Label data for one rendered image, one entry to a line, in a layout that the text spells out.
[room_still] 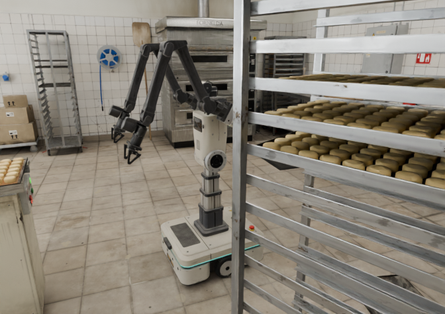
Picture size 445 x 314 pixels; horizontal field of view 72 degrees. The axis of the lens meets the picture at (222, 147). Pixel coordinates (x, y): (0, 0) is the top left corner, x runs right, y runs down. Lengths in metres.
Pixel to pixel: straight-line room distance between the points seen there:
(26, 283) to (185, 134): 3.58
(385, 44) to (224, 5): 5.66
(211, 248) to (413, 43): 1.76
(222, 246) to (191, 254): 0.23
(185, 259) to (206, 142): 0.75
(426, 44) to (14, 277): 1.95
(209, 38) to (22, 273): 4.02
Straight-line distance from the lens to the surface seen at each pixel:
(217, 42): 5.08
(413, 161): 0.86
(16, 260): 1.96
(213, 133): 1.96
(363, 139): 0.70
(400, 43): 0.67
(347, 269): 1.37
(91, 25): 5.84
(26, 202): 1.87
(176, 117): 4.96
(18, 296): 2.08
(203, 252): 2.12
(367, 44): 0.69
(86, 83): 5.85
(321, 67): 1.19
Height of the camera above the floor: 1.48
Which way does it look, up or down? 17 degrees down
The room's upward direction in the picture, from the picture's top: straight up
